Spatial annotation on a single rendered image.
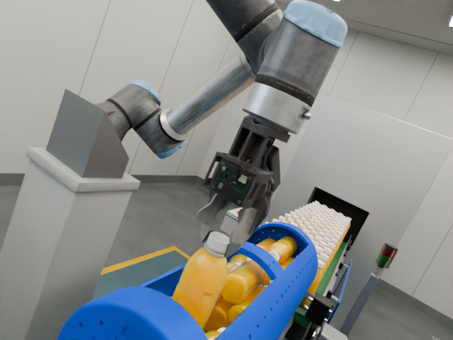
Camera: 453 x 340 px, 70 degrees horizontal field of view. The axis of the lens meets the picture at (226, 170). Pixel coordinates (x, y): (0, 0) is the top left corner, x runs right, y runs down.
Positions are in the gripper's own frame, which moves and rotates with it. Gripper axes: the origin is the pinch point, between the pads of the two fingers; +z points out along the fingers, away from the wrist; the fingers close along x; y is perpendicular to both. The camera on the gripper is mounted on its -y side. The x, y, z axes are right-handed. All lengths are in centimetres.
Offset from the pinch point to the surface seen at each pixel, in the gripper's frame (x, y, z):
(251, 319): 8.8, -9.6, 13.4
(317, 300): 18, -83, 32
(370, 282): 35, -119, 25
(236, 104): -249, -493, -36
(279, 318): 12.2, -24.0, 17.5
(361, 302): 36, -119, 36
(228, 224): -31, -93, 28
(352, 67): -91, -488, -157
